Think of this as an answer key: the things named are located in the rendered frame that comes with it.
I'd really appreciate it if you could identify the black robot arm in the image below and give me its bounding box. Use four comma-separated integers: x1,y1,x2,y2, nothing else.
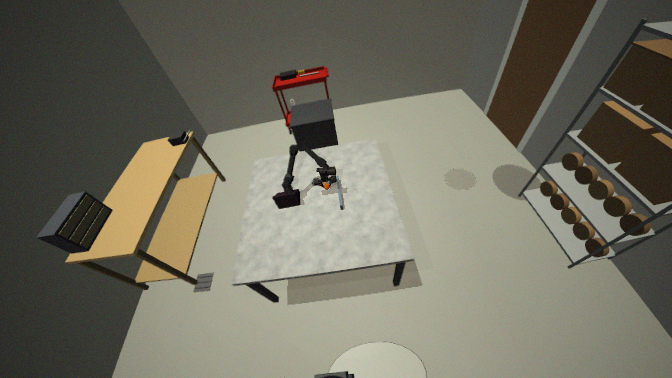
281,144,336,194

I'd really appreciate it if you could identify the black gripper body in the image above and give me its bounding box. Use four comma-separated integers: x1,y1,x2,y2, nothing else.
313,175,337,185

